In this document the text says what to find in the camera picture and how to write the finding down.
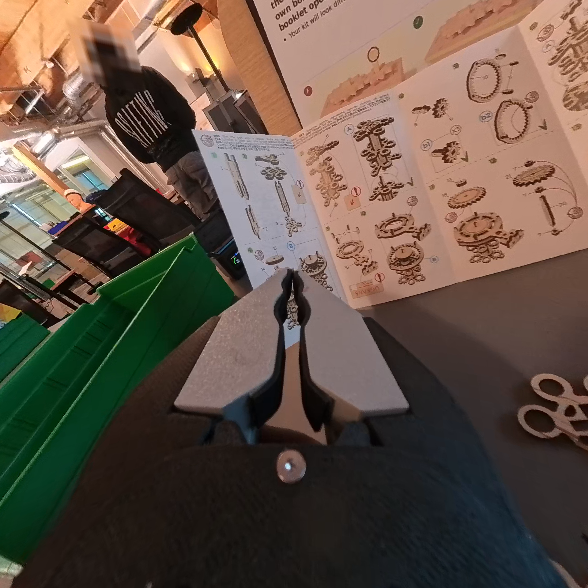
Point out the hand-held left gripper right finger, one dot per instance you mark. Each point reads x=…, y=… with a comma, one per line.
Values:
x=349, y=363

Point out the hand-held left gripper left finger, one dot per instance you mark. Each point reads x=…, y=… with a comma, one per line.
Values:
x=239, y=358

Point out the black power bank with display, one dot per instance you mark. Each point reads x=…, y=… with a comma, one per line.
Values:
x=229, y=264

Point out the green plastic bin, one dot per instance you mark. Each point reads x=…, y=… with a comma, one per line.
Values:
x=20, y=349
x=92, y=358

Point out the black office chair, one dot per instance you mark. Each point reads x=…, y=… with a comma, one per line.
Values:
x=147, y=211
x=101, y=243

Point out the folded paper instruction booklet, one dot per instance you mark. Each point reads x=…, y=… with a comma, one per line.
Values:
x=413, y=183

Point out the small bust figure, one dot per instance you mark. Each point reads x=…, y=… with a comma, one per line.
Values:
x=76, y=200

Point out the white instruction poster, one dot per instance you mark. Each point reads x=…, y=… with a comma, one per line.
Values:
x=330, y=46

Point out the black floor lamp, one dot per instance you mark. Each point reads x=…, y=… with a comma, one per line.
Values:
x=186, y=18

